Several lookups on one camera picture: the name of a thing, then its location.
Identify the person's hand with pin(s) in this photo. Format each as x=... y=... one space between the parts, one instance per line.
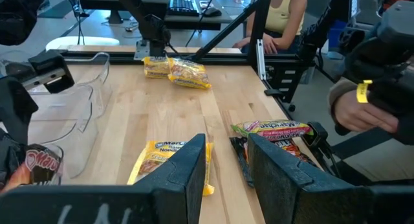
x=359 y=114

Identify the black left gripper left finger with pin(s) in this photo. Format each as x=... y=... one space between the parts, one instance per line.
x=181 y=178

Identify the blue bin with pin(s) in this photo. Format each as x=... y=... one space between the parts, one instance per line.
x=336 y=34

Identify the black computer mouse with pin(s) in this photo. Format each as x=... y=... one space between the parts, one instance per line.
x=211 y=12

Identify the small black exterior camera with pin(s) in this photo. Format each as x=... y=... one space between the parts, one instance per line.
x=318 y=133

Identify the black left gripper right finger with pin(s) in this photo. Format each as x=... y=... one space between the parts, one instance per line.
x=284 y=185

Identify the grey desk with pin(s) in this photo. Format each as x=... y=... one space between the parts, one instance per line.
x=194 y=21

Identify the lime chili shrimp ramen pack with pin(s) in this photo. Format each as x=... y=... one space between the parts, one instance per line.
x=275 y=128

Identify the person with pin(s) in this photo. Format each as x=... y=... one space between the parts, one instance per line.
x=343 y=88
x=284 y=17

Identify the black keyboard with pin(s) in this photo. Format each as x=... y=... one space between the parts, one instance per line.
x=182 y=4

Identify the yellow tag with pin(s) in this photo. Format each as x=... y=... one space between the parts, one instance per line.
x=363 y=92

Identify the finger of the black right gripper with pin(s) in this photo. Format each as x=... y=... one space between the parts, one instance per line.
x=16 y=107

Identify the yellow Maruchan ramen pack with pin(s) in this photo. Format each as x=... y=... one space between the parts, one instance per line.
x=155 y=67
x=189 y=73
x=155 y=156

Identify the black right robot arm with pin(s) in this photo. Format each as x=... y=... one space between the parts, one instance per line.
x=152 y=26

